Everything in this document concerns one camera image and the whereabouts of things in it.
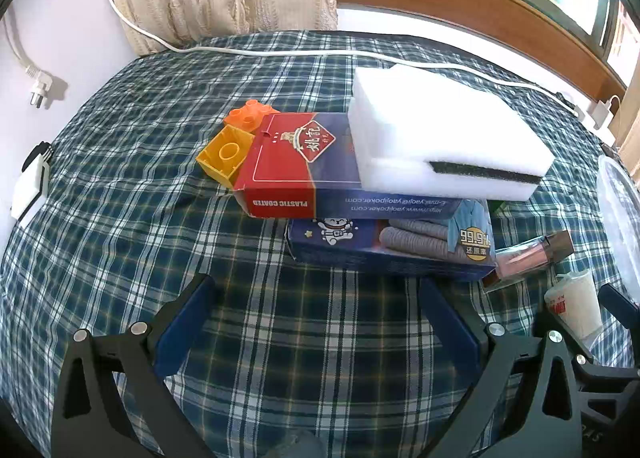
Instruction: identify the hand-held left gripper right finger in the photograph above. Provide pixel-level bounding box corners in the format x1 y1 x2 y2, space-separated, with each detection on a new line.
419 278 583 458

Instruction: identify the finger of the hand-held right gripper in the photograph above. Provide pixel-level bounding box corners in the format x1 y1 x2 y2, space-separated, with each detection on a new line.
532 310 640 390
599 283 640 334

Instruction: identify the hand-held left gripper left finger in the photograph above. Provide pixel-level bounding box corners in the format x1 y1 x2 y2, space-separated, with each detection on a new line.
51 273 217 458

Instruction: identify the small white bottle red label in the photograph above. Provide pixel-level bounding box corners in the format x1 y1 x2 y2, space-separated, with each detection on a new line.
543 270 604 340

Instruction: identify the clear round plastic container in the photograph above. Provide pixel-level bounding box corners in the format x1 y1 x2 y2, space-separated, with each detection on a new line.
596 153 640 285

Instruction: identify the blue printed box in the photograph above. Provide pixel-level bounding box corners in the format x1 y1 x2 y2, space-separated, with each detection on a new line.
286 199 497 282

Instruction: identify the yellow toy brick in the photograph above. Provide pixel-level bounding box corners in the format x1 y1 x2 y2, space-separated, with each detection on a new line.
195 127 256 189

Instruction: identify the red and blue card box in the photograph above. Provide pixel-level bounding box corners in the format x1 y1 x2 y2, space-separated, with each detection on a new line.
232 112 489 220

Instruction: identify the white sponge with dark layer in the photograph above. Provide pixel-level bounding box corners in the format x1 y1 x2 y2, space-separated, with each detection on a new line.
347 63 555 202

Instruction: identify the blue plaid bedsheet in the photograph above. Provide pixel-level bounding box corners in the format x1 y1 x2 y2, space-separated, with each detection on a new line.
0 30 640 458

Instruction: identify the beige plain curtain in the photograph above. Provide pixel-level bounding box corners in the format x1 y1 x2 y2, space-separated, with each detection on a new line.
617 105 640 170

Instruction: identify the white phone charger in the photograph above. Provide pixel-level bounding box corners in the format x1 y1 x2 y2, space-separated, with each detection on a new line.
589 94 622 130

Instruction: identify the white power strip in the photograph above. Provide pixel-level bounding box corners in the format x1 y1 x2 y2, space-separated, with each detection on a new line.
573 104 617 138

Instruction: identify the white and black small device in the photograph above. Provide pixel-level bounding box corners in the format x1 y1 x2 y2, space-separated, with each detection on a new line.
10 140 54 225

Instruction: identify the orange toy brick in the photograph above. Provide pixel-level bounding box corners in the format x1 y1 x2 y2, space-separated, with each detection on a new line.
223 100 279 132

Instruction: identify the white wall plug with cord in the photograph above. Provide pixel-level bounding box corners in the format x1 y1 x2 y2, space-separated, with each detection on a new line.
0 13 55 110

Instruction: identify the white power cable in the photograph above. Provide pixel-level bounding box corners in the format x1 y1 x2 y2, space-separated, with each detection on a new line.
106 0 583 111

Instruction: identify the wooden window frame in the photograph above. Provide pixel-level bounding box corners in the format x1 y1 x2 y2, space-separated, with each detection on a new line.
334 0 630 100

